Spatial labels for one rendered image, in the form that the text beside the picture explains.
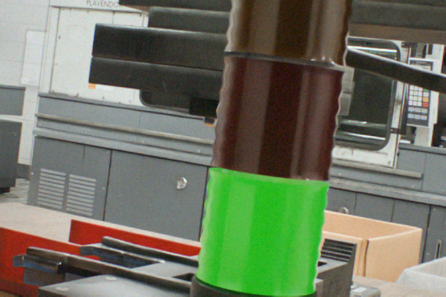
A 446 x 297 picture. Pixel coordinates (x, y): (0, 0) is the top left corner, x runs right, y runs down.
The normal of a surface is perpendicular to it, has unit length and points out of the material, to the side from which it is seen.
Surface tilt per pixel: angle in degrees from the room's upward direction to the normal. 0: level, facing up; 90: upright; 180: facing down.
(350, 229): 94
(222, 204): 76
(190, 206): 90
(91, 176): 90
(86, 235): 90
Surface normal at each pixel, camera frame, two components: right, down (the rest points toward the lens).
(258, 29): -0.46, -0.26
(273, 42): -0.29, 0.25
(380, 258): 0.84, 0.11
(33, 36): -0.50, -0.01
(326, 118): 0.70, -0.12
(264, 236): 0.02, -0.19
